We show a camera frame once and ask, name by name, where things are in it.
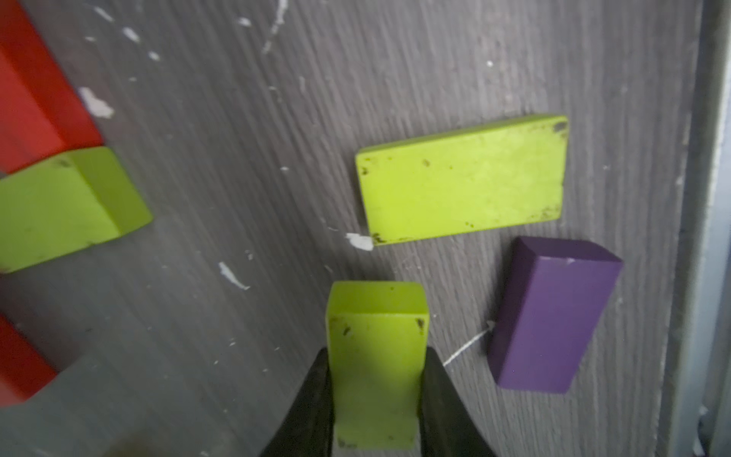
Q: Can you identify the purple block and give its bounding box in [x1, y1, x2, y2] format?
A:
[487, 236, 624, 394]

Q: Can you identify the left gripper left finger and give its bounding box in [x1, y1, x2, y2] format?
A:
[260, 348, 334, 457]

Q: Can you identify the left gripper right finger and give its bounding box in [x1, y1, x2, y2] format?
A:
[419, 347, 497, 457]

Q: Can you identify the red block pile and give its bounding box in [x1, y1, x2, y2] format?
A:
[0, 316, 57, 407]
[1, 1, 104, 173]

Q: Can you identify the lime block bottom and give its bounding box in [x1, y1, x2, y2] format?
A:
[1, 147, 153, 274]

